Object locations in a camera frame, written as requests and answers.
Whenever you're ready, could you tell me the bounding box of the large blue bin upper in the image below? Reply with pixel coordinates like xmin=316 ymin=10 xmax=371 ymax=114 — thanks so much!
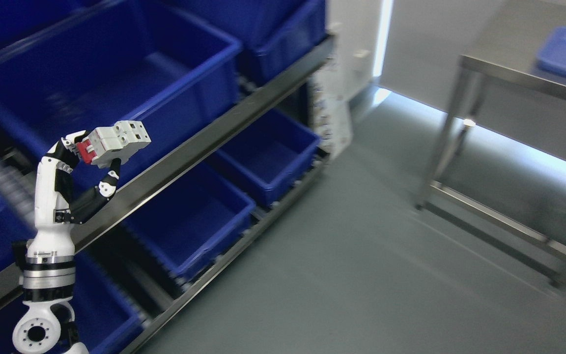
xmin=0 ymin=0 xmax=242 ymax=184

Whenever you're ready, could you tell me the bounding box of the blue bin lower middle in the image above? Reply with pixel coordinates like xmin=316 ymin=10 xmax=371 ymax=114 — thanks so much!
xmin=124 ymin=163 xmax=256 ymax=285

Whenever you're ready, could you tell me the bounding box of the metal roller shelf rack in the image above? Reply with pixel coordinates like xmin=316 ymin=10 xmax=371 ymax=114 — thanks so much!
xmin=0 ymin=32 xmax=336 ymax=354

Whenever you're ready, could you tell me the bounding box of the blue bin lower right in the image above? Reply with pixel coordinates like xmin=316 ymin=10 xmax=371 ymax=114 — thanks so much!
xmin=205 ymin=109 xmax=321 ymax=207

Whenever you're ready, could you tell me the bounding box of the blue bin bottom left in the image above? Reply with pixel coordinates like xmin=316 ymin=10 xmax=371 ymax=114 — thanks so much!
xmin=0 ymin=252 xmax=143 ymax=354

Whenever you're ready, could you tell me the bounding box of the blue bin top right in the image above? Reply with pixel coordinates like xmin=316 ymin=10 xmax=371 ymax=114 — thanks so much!
xmin=167 ymin=0 xmax=327 ymax=87

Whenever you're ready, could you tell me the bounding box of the stainless steel table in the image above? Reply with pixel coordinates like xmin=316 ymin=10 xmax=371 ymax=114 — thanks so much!
xmin=414 ymin=0 xmax=566 ymax=288

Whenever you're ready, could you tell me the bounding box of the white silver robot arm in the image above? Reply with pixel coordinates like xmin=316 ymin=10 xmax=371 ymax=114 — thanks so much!
xmin=12 ymin=255 xmax=89 ymax=354

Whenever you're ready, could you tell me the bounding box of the grey red circuit breaker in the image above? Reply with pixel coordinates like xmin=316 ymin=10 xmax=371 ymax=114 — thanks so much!
xmin=76 ymin=120 xmax=151 ymax=169

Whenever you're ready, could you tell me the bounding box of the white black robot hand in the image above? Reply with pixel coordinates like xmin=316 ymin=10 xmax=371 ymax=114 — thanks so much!
xmin=26 ymin=130 xmax=121 ymax=264

